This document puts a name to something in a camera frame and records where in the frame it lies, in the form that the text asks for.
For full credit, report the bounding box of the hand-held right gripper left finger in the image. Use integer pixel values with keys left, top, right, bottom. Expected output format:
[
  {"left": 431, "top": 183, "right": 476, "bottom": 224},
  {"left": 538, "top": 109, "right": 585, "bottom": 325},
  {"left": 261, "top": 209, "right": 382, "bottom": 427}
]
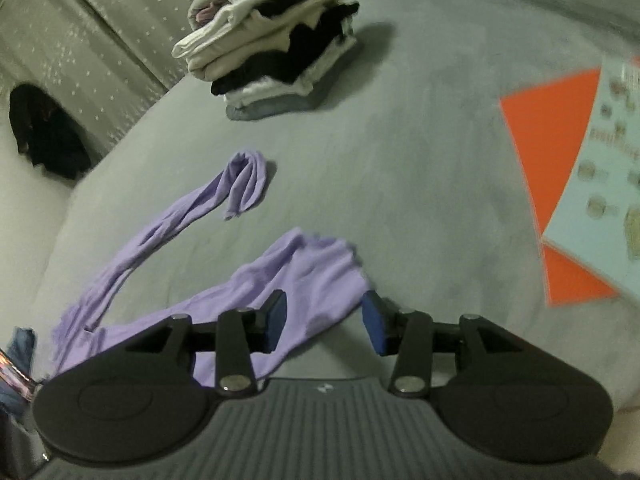
[{"left": 125, "top": 290, "right": 288, "bottom": 398}]

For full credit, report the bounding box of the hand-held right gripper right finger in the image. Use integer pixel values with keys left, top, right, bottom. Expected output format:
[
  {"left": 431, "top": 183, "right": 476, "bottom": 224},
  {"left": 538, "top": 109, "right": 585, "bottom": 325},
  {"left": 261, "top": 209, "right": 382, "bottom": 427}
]
[{"left": 361, "top": 290, "right": 506, "bottom": 398}]

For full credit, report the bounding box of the purple shirt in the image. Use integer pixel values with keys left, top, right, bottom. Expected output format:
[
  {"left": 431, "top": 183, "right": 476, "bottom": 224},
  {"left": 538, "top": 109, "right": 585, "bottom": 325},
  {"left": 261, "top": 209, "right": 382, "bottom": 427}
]
[{"left": 50, "top": 149, "right": 373, "bottom": 388}]

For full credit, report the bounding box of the stack of folded clothes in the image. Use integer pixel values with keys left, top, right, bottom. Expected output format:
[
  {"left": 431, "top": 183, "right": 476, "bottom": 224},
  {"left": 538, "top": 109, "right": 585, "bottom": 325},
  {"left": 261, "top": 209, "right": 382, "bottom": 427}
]
[{"left": 172, "top": 0, "right": 361, "bottom": 121}]

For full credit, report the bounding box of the black hanging garment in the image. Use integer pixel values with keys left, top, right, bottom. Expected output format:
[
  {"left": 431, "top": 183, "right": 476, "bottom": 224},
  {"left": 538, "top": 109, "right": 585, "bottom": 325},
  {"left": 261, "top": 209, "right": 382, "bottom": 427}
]
[{"left": 9, "top": 84, "right": 92, "bottom": 181}]

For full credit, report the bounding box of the orange paper sheet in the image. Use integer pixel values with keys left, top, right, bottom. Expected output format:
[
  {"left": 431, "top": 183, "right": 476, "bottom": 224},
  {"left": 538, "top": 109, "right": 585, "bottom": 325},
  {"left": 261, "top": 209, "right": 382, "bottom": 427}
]
[{"left": 499, "top": 67, "right": 621, "bottom": 306}]

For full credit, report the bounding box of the light blue printed sheet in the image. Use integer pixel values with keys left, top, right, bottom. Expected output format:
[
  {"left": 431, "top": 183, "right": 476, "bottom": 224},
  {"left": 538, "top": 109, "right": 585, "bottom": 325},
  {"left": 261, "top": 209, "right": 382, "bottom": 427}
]
[{"left": 542, "top": 55, "right": 640, "bottom": 301}]

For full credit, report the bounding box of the grey star-patterned curtain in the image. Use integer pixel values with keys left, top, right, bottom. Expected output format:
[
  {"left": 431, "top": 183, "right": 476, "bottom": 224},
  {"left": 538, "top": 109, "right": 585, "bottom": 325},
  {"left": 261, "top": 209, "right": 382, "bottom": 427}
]
[{"left": 0, "top": 0, "right": 241, "bottom": 161}]

